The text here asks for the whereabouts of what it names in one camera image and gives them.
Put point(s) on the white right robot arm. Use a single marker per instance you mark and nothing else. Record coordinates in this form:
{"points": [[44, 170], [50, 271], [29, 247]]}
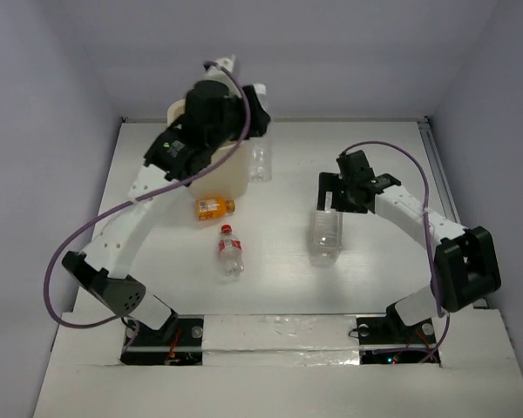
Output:
{"points": [[462, 260]]}

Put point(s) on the slim clear white-cap bottle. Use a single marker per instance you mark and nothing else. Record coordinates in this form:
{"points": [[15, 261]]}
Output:
{"points": [[260, 169]]}

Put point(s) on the aluminium side rail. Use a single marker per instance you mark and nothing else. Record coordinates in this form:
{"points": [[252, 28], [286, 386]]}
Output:
{"points": [[437, 169]]}

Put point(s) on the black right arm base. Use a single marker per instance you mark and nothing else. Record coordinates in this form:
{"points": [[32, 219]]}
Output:
{"points": [[386, 340]]}

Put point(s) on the orange juice bottle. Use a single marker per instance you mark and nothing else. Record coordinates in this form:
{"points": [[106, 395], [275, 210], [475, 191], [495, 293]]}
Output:
{"points": [[214, 208]]}

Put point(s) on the silver tape strip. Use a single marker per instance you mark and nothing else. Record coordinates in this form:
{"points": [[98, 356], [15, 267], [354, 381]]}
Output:
{"points": [[279, 341]]}

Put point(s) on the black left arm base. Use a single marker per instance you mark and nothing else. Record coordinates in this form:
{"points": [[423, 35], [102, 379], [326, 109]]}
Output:
{"points": [[178, 344]]}

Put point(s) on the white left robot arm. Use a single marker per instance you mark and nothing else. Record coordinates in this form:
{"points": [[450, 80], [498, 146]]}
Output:
{"points": [[102, 267]]}

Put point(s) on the cream plastic bin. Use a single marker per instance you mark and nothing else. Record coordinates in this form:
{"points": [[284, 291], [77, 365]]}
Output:
{"points": [[228, 181]]}

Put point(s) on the red cap clear bottle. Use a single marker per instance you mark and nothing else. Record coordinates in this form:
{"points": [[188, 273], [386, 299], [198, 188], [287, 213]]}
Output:
{"points": [[230, 252]]}

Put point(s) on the large clear square bottle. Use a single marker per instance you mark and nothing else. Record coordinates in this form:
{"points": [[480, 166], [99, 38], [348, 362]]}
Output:
{"points": [[325, 237]]}

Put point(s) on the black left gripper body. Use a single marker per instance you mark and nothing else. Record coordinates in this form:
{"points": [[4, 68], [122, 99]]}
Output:
{"points": [[253, 117]]}

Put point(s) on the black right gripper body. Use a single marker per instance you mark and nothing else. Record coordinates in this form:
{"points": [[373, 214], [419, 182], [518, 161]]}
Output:
{"points": [[346, 201]]}

